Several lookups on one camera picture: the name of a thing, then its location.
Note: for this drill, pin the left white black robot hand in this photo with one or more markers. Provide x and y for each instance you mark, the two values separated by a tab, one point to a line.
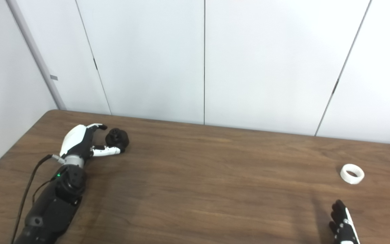
74	140

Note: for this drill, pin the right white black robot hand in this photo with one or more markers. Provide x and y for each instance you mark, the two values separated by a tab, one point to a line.
344	227

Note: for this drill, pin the round black part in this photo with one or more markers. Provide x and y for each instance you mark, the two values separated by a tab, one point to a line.
118	139

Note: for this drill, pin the small grey post label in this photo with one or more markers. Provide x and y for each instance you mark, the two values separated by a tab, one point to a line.
54	77

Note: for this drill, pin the grey wall corner post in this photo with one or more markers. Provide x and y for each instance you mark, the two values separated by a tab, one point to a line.
36	54

